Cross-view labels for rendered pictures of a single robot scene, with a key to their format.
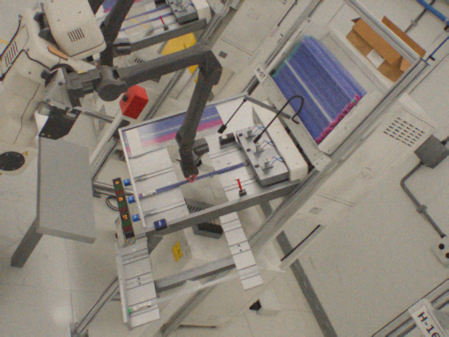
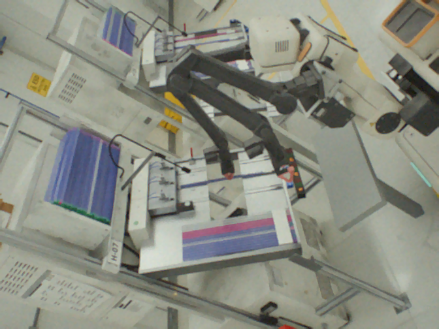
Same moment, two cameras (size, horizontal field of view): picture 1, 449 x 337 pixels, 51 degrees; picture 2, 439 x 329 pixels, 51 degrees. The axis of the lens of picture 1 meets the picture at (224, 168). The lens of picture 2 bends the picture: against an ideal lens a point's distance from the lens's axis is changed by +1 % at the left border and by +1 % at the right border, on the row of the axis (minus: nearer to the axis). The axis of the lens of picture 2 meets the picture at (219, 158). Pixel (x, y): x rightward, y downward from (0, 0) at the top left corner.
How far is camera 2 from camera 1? 312 cm
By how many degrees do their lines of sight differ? 90
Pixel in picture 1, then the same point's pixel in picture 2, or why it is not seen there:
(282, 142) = (140, 181)
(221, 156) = (197, 198)
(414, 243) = (62, 318)
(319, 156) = (124, 149)
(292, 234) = not seen: outside the picture
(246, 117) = (155, 238)
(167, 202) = (254, 164)
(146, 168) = (270, 196)
